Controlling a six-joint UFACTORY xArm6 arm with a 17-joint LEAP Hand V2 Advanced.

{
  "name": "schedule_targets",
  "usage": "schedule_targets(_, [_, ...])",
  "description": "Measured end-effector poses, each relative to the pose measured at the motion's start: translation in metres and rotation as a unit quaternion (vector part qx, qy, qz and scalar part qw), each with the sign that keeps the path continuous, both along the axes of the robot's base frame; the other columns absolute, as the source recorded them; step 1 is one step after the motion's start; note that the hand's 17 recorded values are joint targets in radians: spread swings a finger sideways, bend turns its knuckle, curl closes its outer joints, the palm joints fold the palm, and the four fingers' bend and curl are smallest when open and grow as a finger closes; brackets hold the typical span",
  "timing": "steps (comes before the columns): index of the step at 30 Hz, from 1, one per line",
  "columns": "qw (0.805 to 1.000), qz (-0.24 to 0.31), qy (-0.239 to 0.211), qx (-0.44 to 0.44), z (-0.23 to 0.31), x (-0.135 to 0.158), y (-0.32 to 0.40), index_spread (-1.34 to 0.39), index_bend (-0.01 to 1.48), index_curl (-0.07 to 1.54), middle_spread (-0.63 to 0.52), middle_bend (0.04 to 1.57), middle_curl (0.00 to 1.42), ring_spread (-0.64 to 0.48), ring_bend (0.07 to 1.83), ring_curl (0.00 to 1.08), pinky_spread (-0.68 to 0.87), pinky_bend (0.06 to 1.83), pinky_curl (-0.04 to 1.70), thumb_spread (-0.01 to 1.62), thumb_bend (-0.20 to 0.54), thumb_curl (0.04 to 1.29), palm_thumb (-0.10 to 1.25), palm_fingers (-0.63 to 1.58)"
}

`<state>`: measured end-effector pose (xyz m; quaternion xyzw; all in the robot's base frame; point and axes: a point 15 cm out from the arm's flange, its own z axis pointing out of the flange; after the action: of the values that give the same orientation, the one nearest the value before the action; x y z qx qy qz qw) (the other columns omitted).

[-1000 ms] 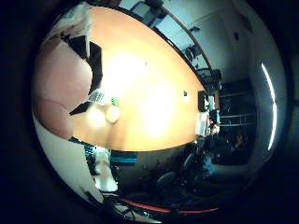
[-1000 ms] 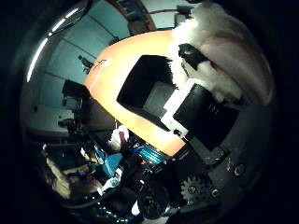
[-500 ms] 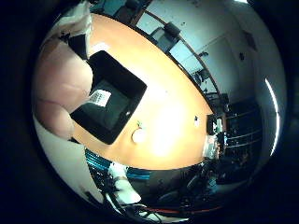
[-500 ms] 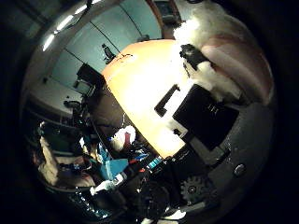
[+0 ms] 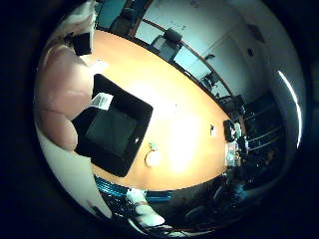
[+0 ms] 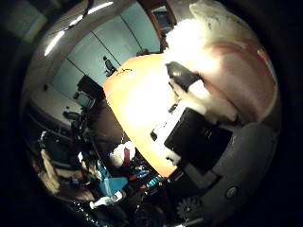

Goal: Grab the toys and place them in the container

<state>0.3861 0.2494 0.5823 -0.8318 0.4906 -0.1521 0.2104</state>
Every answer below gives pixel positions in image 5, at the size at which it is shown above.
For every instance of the black device on table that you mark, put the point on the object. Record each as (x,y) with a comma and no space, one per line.
(228,130)

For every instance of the small white black item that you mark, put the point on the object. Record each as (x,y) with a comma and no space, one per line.
(213,130)

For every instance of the person in white shirt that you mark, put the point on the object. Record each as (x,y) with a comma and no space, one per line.
(146,209)

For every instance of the blue metal rail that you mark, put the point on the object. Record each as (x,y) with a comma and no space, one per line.
(109,189)

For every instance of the peach round toy green leaf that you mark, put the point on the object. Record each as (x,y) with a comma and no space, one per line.
(153,157)

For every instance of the white label card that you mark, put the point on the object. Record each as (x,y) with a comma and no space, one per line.
(101,101)

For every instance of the black square container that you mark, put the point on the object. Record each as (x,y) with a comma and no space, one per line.
(114,129)

